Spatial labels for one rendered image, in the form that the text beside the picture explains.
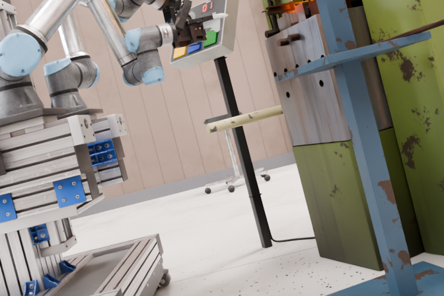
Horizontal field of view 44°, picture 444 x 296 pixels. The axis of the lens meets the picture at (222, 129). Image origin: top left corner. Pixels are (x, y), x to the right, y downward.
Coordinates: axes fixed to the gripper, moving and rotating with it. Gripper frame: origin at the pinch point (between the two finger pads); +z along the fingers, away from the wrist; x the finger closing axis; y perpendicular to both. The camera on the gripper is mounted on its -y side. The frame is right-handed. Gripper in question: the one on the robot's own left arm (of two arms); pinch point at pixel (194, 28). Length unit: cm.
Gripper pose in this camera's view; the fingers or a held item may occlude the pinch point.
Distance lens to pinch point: 241.6
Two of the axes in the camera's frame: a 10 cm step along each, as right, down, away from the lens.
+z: 6.8, 3.3, 6.6
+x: -7.3, 1.7, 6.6
